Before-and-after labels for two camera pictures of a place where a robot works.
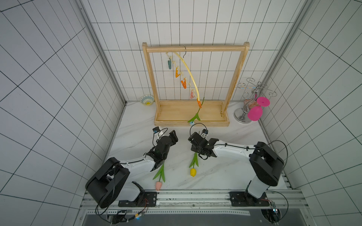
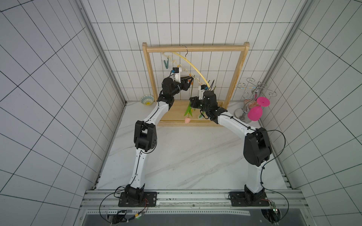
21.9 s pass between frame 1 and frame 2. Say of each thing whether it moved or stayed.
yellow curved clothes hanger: moved
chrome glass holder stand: stayed
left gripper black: moved
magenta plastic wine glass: stayed
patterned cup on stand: stayed
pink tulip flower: moved
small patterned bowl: stayed
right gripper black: moved
